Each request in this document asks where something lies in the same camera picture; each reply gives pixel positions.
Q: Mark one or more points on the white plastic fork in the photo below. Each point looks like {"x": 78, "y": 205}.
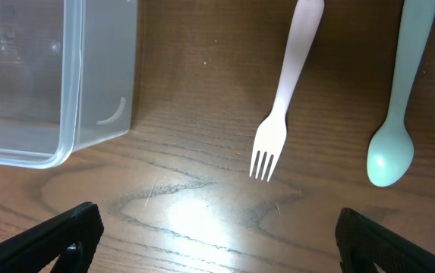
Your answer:
{"x": 272, "y": 132}

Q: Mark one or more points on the clear plastic container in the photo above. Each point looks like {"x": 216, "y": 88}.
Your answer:
{"x": 66, "y": 77}

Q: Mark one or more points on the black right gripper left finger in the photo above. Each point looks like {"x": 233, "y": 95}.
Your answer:
{"x": 69, "y": 240}

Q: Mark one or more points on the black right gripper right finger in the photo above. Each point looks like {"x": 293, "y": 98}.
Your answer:
{"x": 366, "y": 246}

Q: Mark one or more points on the mint green plastic spoon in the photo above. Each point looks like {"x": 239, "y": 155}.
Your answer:
{"x": 391, "y": 150}

